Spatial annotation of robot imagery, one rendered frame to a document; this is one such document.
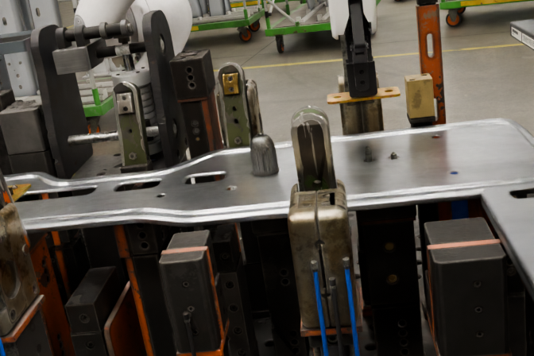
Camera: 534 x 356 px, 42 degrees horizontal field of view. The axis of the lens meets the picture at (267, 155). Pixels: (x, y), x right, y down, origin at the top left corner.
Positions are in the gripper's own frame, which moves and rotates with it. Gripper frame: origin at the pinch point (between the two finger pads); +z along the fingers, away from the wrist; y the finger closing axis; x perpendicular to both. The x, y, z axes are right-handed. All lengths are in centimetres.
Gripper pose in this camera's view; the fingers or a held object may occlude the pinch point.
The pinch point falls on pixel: (361, 75)
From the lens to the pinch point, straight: 81.7
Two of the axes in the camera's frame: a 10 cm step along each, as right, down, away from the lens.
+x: 9.9, -1.1, -1.2
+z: 1.4, 9.4, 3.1
